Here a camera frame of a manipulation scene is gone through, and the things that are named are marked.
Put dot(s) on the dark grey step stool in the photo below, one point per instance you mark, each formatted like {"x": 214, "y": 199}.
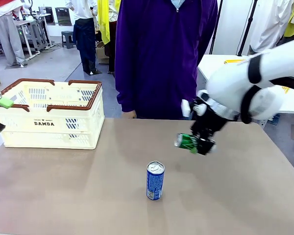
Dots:
{"x": 68, "y": 39}

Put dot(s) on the brown cardboard box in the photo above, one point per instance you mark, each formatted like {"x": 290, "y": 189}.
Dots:
{"x": 101, "y": 52}

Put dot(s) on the person in purple jacket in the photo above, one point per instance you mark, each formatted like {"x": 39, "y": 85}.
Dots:
{"x": 156, "y": 61}

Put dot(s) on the person's right forearm purple sleeve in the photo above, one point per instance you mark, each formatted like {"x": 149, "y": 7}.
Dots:
{"x": 125, "y": 93}

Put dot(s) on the person's right hand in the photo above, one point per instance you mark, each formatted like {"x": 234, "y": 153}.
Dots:
{"x": 129, "y": 114}

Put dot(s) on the green drink can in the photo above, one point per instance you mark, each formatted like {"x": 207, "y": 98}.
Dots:
{"x": 183, "y": 142}

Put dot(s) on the person in white lab shirt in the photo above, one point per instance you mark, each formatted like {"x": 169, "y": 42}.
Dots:
{"x": 269, "y": 24}

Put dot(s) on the person in grey trousers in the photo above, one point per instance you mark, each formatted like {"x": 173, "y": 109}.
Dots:
{"x": 8, "y": 31}

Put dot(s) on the person's left forearm purple sleeve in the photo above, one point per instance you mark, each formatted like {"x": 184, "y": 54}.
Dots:
{"x": 195, "y": 78}

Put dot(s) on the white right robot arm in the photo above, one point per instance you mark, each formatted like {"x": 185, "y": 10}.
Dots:
{"x": 235, "y": 80}

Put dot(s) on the person in white shirt dark trousers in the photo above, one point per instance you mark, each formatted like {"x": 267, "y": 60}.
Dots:
{"x": 87, "y": 36}

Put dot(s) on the blue drink can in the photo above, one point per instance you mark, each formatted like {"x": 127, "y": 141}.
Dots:
{"x": 155, "y": 181}

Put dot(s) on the person in yellow vest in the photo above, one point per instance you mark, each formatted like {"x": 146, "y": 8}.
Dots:
{"x": 106, "y": 24}

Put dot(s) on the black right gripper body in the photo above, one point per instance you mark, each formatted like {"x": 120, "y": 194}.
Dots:
{"x": 208, "y": 122}

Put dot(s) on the black tripod pole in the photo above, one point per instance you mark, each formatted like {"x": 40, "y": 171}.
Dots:
{"x": 215, "y": 27}
{"x": 246, "y": 27}

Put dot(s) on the cream basket with brown rim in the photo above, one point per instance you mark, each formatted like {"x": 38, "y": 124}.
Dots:
{"x": 51, "y": 122}

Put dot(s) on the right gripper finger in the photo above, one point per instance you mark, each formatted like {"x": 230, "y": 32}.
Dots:
{"x": 205, "y": 147}
{"x": 195, "y": 133}

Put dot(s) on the grey workbench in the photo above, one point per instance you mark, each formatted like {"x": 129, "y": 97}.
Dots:
{"x": 34, "y": 31}

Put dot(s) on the white side table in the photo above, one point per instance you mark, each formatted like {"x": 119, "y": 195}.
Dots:
{"x": 210, "y": 64}

